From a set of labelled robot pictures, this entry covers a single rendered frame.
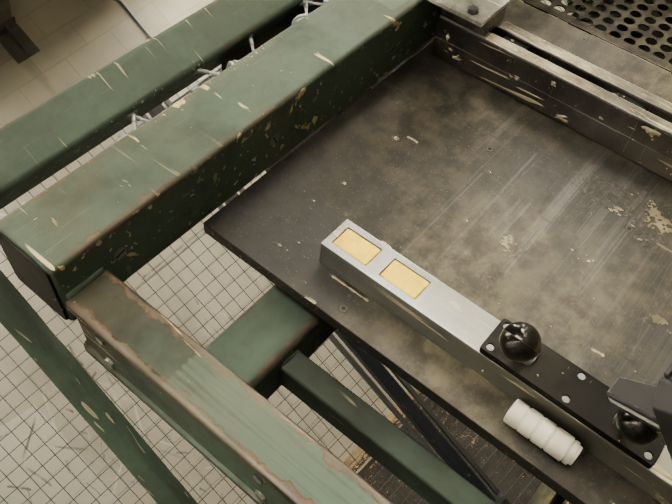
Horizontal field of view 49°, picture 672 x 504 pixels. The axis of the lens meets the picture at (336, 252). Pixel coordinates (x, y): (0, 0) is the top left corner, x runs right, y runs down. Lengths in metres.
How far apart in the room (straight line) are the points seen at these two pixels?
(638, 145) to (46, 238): 0.76
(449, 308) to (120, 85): 0.86
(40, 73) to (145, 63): 4.30
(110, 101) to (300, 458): 0.91
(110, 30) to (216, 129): 5.05
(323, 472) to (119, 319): 0.27
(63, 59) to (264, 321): 5.03
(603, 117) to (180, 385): 0.67
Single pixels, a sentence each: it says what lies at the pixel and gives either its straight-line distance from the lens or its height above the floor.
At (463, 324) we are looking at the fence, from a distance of 0.82.
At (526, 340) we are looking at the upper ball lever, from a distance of 0.69.
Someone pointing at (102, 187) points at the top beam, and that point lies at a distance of 0.86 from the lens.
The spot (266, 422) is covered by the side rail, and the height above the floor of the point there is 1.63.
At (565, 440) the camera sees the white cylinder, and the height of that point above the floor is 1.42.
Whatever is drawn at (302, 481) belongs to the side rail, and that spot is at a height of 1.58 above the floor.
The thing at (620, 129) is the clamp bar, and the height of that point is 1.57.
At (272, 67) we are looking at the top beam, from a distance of 0.99.
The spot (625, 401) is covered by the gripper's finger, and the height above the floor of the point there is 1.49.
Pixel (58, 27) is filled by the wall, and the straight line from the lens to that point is 5.93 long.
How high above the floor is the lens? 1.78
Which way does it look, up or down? 5 degrees down
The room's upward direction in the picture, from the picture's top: 40 degrees counter-clockwise
